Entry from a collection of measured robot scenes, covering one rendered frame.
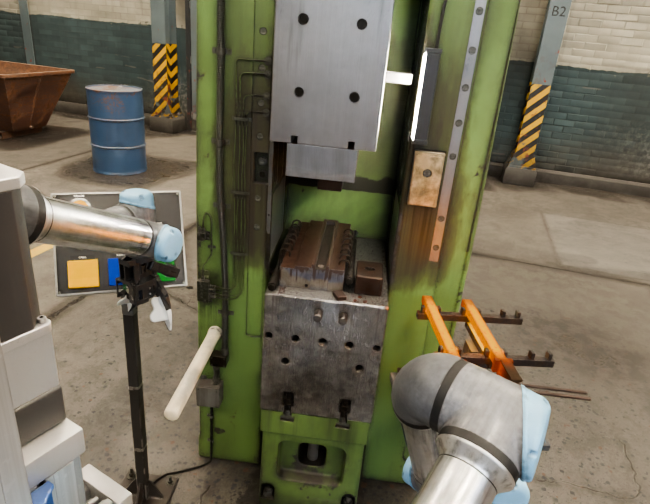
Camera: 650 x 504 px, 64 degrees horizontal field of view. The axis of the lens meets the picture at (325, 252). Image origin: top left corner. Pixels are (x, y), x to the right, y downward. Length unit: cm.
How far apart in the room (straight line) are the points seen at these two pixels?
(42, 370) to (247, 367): 144
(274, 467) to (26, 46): 899
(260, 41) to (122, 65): 754
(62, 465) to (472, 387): 52
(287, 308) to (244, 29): 82
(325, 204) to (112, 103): 419
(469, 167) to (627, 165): 614
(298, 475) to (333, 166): 116
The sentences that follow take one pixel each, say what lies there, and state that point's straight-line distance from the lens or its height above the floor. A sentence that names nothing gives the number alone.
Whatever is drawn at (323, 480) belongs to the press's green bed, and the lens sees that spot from 207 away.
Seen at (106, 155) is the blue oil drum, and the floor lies 22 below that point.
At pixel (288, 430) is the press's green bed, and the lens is 189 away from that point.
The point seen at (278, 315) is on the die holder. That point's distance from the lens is 162.
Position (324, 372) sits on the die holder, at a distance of 172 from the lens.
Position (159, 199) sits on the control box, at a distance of 157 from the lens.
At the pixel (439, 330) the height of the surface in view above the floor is 95.
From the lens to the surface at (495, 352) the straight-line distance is 141.
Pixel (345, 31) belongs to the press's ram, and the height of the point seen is 166.
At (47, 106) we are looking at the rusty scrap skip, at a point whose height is 38.
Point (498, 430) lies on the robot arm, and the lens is 76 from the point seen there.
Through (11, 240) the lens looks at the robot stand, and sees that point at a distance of 54.
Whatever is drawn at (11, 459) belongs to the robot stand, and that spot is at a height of 132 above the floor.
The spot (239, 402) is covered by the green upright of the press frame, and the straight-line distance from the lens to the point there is 211.
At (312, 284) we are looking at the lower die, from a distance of 162.
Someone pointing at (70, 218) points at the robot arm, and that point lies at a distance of 92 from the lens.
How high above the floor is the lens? 167
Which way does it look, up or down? 23 degrees down
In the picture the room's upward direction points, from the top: 5 degrees clockwise
